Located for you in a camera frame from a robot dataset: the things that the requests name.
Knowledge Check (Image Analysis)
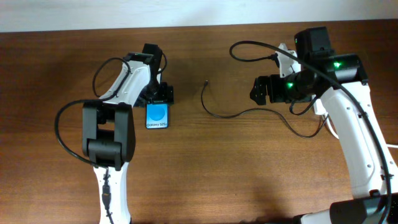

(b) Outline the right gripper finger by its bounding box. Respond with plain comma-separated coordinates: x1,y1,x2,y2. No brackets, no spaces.
249,88,267,105
253,76,271,93

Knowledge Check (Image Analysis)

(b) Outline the blue Galaxy smartphone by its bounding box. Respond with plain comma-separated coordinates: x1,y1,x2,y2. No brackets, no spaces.
146,104,169,129

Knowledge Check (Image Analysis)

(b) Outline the black USB charger cable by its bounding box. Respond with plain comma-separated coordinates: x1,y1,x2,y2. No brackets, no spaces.
200,80,329,139

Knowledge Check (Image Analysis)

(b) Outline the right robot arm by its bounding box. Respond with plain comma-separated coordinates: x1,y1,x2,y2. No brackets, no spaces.
250,27,397,223

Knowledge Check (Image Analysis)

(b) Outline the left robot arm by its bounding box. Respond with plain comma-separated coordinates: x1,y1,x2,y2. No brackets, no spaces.
82,44,174,223

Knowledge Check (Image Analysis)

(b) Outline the white power strip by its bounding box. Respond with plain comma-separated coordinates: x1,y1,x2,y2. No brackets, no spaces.
313,99,327,116

